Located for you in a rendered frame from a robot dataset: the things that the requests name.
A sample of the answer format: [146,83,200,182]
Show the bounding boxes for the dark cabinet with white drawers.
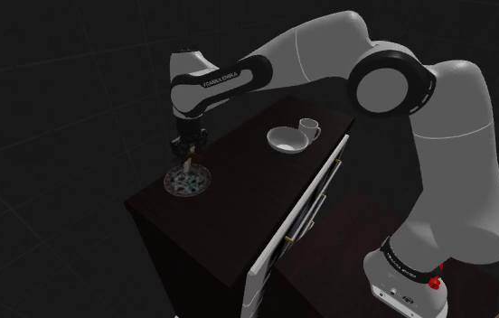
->
[124,94,356,318]

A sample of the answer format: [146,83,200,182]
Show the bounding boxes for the white bowl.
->
[266,126,310,154]

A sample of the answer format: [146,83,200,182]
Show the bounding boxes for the patterned blue round plate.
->
[163,164,212,198]

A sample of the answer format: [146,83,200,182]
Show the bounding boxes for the pale slim utensil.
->
[182,146,196,173]

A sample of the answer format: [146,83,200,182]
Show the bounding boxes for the white cup with handle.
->
[297,117,323,145]

